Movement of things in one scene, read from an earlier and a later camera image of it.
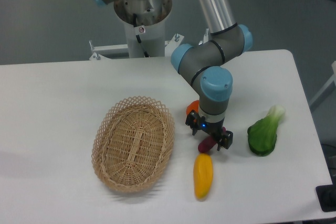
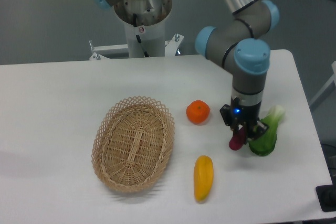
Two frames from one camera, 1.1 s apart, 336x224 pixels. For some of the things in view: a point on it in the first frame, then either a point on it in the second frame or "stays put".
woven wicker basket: [133, 144] stays put
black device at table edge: [326, 195] stays put
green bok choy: [262, 135] stays put
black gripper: [214, 129] to [237, 114]
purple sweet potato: [207, 143] to [237, 141]
